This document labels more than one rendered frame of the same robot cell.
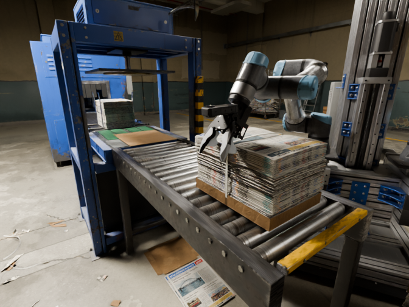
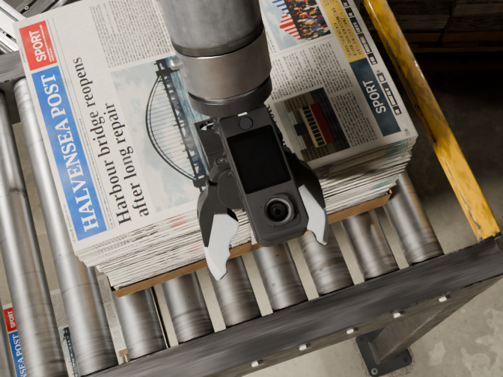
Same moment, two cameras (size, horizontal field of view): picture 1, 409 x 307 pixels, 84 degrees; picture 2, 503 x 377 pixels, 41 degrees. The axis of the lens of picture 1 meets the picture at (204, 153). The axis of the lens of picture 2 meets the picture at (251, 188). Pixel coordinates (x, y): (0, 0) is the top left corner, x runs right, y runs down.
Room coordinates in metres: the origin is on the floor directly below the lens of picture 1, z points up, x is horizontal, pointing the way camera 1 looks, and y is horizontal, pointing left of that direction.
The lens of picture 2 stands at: (0.63, 0.16, 1.66)
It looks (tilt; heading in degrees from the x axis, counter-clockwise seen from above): 68 degrees down; 290
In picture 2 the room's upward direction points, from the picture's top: 3 degrees counter-clockwise
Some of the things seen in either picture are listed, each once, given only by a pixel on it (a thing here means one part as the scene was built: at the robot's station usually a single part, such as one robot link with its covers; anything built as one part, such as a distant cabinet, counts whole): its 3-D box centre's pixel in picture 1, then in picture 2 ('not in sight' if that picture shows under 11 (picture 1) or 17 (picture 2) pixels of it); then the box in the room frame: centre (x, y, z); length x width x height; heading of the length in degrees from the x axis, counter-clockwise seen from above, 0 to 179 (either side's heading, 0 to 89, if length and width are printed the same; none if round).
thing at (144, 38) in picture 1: (126, 45); not in sight; (1.93, 0.60, 1.50); 0.94 x 0.68 x 0.10; 125
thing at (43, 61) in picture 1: (84, 94); not in sight; (4.17, 2.13, 1.04); 1.51 x 1.30 x 2.07; 35
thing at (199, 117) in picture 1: (199, 105); not in sight; (1.88, 0.04, 1.05); 0.05 x 0.05 x 0.45; 35
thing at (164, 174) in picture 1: (193, 169); not in sight; (1.15, 0.06, 0.77); 0.47 x 0.05 x 0.05; 125
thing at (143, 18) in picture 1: (124, 24); not in sight; (1.93, 0.60, 1.65); 0.60 x 0.45 x 0.20; 125
